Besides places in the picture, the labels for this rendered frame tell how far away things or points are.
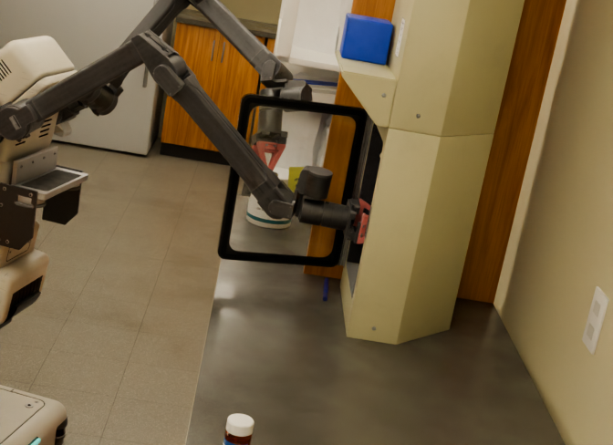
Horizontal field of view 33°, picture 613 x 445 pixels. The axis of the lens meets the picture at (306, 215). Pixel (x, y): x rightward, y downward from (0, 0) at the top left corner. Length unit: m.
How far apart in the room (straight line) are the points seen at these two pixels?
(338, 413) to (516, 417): 0.37
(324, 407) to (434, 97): 0.67
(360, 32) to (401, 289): 0.57
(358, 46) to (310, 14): 1.23
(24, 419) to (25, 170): 0.81
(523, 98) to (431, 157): 0.46
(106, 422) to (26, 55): 1.58
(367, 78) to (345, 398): 0.64
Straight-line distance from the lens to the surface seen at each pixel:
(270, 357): 2.12
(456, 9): 2.13
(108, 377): 4.06
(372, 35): 2.31
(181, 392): 4.02
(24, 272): 2.80
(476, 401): 2.13
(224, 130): 2.31
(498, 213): 2.62
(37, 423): 3.15
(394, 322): 2.28
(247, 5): 7.69
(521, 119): 2.58
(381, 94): 2.14
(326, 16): 3.51
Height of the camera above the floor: 1.81
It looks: 16 degrees down
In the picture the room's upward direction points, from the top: 10 degrees clockwise
